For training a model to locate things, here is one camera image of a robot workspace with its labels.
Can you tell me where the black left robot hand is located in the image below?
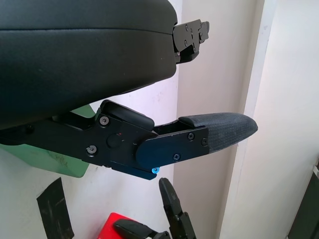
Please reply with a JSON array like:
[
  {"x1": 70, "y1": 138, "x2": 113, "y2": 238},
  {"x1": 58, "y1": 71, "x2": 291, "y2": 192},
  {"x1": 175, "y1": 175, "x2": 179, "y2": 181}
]
[{"x1": 0, "y1": 0, "x2": 259, "y2": 180}]

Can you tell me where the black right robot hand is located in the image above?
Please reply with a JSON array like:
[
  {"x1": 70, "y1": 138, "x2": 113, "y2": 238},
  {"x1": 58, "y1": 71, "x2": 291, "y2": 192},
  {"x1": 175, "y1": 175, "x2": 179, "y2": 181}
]
[{"x1": 113, "y1": 177, "x2": 197, "y2": 239}]

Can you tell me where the red wooden block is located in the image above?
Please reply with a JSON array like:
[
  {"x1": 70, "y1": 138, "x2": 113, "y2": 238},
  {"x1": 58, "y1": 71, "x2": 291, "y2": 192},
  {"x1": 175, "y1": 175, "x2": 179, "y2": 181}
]
[{"x1": 98, "y1": 212, "x2": 162, "y2": 239}]

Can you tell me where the green wooden block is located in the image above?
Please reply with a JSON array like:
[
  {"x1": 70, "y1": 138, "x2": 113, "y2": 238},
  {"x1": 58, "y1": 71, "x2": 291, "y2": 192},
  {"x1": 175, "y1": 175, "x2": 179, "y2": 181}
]
[{"x1": 0, "y1": 104, "x2": 96, "y2": 179}]

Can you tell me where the black tape strip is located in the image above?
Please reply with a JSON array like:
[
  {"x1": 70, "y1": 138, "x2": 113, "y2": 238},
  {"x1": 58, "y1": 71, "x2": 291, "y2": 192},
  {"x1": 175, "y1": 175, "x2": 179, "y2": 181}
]
[{"x1": 36, "y1": 177, "x2": 75, "y2": 239}]

